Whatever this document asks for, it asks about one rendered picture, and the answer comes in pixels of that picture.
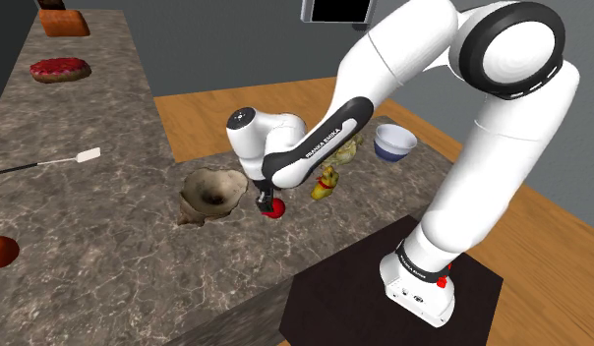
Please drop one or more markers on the red ball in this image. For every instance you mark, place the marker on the red ball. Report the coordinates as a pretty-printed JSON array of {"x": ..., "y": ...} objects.
[{"x": 278, "y": 208}]

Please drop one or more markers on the dark brown box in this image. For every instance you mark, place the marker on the dark brown box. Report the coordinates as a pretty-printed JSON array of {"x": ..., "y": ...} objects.
[{"x": 51, "y": 4}]

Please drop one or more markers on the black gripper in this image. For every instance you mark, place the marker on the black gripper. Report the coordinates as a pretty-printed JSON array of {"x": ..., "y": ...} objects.
[{"x": 264, "y": 197}]

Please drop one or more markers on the dark robot stand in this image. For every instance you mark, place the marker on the dark robot stand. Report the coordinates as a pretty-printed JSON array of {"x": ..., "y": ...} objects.
[{"x": 354, "y": 306}]

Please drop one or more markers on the white and blue bowl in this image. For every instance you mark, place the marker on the white and blue bowl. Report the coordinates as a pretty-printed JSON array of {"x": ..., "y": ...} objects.
[{"x": 394, "y": 142}]

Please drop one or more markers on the pale green cabbage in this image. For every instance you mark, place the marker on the pale green cabbage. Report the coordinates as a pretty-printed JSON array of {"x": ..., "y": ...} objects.
[{"x": 344, "y": 152}]

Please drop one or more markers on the brown stone bowl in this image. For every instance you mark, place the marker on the brown stone bowl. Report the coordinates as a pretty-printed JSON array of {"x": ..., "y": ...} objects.
[{"x": 211, "y": 194}]

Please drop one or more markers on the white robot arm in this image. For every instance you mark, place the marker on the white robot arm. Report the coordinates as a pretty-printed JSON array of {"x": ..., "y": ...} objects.
[{"x": 498, "y": 158}]

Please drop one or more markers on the black wall screen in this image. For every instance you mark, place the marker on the black wall screen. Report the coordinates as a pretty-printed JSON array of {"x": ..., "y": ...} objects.
[{"x": 339, "y": 10}]

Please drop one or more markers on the yellow cat figure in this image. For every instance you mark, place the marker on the yellow cat figure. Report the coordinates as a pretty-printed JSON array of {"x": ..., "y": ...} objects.
[{"x": 325, "y": 184}]

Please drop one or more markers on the red apple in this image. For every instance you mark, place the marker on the red apple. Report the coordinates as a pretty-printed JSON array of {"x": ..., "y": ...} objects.
[{"x": 1, "y": 251}]

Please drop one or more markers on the red frosted doughnut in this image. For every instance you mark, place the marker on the red frosted doughnut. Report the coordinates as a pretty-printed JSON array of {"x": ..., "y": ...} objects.
[{"x": 60, "y": 69}]

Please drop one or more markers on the orange bread loaf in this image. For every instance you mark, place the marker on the orange bread loaf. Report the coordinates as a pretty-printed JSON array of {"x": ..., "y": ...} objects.
[{"x": 64, "y": 23}]

